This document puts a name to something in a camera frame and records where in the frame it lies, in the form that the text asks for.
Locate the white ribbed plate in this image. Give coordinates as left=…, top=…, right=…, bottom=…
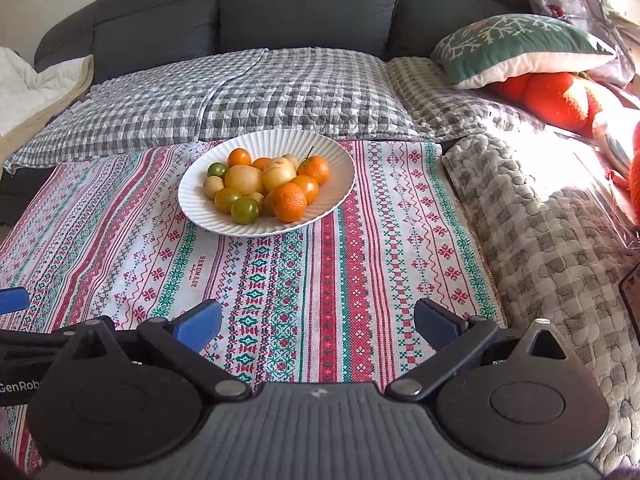
left=177, top=129, right=357, bottom=237

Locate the grey white checked quilt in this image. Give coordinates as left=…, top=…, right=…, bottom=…
left=2, top=47, right=426, bottom=173

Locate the orange plush cushion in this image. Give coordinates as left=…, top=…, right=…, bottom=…
left=487, top=71, right=623, bottom=137

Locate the dark grey sofa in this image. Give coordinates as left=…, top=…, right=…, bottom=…
left=0, top=0, right=531, bottom=226

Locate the clear plastic sheet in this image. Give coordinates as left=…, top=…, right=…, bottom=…
left=542, top=120, right=640, bottom=251

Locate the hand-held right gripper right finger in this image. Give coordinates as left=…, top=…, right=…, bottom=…
left=385, top=298, right=583, bottom=402

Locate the clear plastic storage bag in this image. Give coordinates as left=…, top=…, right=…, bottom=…
left=522, top=0, right=636, bottom=86

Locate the red green patterned tablecloth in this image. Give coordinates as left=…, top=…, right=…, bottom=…
left=0, top=137, right=506, bottom=476

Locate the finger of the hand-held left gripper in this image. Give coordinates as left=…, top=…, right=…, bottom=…
left=0, top=327, right=76, bottom=363
left=0, top=287, right=29, bottom=317

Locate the grey white woven throw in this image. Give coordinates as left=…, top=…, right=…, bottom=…
left=442, top=132, right=640, bottom=480

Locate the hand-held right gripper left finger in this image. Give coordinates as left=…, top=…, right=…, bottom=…
left=52, top=300, right=251, bottom=403

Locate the beige white blanket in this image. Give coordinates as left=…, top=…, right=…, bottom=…
left=0, top=47, right=95, bottom=171

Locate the yellow green tomato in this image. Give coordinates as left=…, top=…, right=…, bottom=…
left=214, top=187, right=244, bottom=215

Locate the green snowflake pillow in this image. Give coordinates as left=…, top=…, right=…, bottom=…
left=431, top=14, right=617, bottom=90

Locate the beige grey checked blanket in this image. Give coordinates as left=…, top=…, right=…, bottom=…
left=387, top=57, right=546, bottom=142

